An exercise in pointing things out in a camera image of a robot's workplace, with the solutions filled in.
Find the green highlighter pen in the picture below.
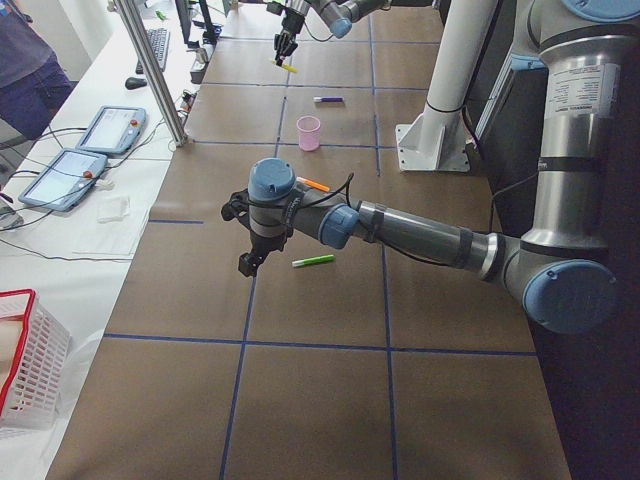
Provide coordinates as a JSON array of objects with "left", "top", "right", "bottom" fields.
[{"left": 291, "top": 254, "right": 335, "bottom": 268}]

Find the aluminium frame post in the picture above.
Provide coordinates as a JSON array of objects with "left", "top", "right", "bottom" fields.
[{"left": 114, "top": 0, "right": 188, "bottom": 147}]

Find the white pillar with base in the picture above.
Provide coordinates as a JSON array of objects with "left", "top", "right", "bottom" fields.
[{"left": 396, "top": 0, "right": 498, "bottom": 173}]

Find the black keyboard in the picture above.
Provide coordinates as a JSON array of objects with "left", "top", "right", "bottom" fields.
[{"left": 146, "top": 28, "right": 170, "bottom": 72}]

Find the upper teach pendant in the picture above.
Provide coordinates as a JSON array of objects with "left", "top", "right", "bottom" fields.
[{"left": 76, "top": 105, "right": 147, "bottom": 155}]

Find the person in blue clothes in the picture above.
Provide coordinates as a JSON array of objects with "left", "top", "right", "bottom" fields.
[{"left": 1, "top": 1, "right": 73, "bottom": 140}]

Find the white folded cloth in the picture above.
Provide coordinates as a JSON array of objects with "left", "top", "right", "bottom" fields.
[{"left": 96, "top": 196, "right": 130, "bottom": 223}]

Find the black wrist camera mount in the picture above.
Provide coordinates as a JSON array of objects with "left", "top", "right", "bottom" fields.
[{"left": 221, "top": 189, "right": 250, "bottom": 229}]

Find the purple highlighter pen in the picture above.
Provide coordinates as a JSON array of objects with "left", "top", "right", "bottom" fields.
[{"left": 313, "top": 96, "right": 344, "bottom": 105}]

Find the teach pendant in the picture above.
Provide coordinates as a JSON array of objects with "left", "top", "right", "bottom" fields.
[
  {"left": 76, "top": 105, "right": 147, "bottom": 155},
  {"left": 19, "top": 148, "right": 108, "bottom": 212}
]

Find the orange highlighter pen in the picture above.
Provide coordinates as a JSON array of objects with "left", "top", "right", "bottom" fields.
[{"left": 297, "top": 177, "right": 331, "bottom": 193}]

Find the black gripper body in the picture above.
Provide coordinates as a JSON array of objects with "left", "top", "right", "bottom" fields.
[
  {"left": 249, "top": 227, "right": 290, "bottom": 260},
  {"left": 274, "top": 9, "right": 303, "bottom": 53}
]

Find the red white plastic basket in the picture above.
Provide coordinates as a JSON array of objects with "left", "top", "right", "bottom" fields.
[{"left": 1, "top": 289, "right": 70, "bottom": 438}]

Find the black computer mouse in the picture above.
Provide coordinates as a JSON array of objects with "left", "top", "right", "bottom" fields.
[{"left": 125, "top": 77, "right": 147, "bottom": 90}]

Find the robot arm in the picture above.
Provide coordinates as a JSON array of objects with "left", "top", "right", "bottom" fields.
[
  {"left": 266, "top": 0, "right": 391, "bottom": 67},
  {"left": 221, "top": 1, "right": 639, "bottom": 334}
]

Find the lower teach pendant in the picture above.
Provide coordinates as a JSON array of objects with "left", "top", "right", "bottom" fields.
[{"left": 19, "top": 148, "right": 108, "bottom": 212}]

